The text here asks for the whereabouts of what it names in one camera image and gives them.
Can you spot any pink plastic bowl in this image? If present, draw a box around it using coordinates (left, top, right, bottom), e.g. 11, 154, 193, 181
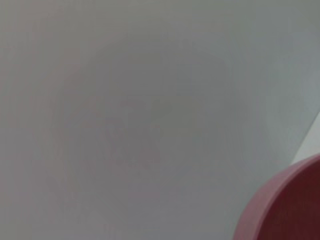
233, 153, 320, 240

